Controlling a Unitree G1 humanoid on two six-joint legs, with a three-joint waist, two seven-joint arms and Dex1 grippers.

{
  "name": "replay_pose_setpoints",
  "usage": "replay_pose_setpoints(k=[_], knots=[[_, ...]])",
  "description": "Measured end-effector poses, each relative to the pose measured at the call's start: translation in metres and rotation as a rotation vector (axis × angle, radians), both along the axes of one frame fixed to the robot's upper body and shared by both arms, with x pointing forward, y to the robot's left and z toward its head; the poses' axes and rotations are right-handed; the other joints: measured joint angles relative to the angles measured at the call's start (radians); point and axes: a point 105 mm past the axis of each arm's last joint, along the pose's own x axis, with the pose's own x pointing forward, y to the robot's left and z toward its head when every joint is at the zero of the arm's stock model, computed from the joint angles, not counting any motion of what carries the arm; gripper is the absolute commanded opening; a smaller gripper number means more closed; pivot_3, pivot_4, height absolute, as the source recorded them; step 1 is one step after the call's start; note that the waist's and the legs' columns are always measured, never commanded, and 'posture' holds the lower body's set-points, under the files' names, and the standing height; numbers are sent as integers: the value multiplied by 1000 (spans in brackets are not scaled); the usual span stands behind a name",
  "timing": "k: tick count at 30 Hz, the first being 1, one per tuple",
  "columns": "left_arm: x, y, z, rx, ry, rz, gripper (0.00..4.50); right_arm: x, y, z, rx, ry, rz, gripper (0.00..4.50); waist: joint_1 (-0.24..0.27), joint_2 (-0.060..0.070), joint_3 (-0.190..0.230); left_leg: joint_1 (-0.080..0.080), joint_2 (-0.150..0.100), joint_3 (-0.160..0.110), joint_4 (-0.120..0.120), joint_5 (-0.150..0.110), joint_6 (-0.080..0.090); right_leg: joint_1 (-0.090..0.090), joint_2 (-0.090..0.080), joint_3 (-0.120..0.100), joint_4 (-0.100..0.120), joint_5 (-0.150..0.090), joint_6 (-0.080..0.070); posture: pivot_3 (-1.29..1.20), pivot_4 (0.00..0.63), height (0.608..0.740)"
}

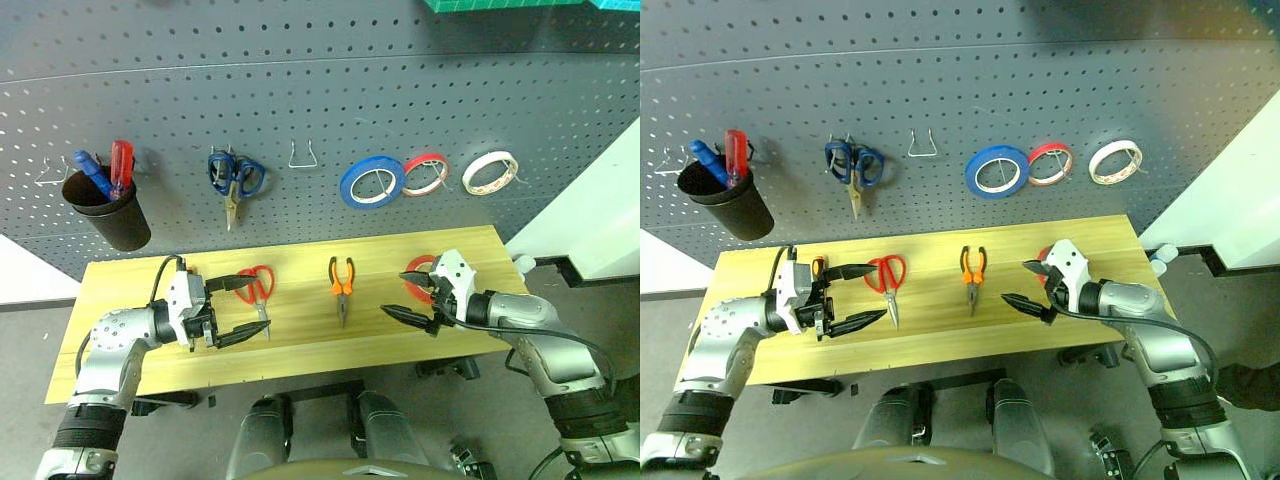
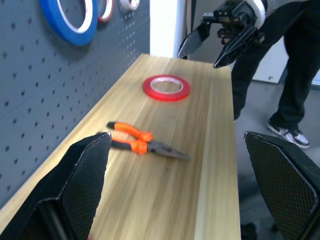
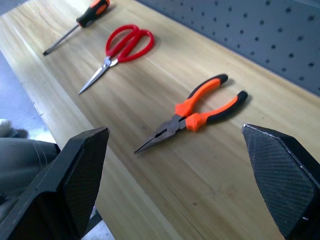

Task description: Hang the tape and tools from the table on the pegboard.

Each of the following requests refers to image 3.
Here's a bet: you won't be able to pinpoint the dark grey robot body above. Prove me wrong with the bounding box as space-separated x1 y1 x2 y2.
0 136 62 222

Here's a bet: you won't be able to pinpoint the orange black needle-nose pliers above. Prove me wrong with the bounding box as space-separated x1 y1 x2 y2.
133 73 249 155

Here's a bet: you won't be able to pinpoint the grey pegboard panel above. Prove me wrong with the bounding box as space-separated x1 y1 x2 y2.
134 0 320 97

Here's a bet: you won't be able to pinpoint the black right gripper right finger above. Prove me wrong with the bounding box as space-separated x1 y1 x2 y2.
241 123 320 240

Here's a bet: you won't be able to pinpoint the orange black flathead screwdriver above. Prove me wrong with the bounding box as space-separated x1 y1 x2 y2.
42 0 111 57

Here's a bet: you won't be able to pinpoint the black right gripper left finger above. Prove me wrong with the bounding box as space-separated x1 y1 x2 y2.
0 126 110 240

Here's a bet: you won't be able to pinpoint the red handled scissors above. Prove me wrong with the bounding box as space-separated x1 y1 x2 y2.
78 23 155 96

